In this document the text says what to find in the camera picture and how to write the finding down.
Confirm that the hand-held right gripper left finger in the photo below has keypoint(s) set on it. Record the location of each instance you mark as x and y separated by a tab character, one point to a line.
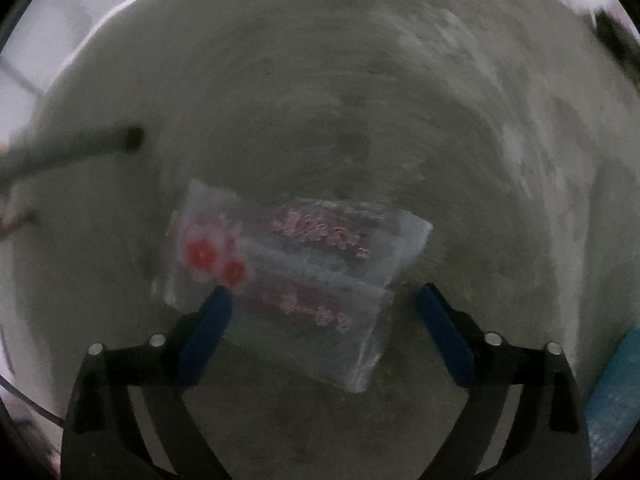
207	325

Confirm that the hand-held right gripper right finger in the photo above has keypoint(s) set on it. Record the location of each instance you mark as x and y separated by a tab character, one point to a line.
445	335

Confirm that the clear plastic bag red print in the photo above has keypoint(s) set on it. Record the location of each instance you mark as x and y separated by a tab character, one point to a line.
310	270

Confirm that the blue plastic wastebasket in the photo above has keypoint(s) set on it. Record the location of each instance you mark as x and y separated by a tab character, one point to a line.
615	400

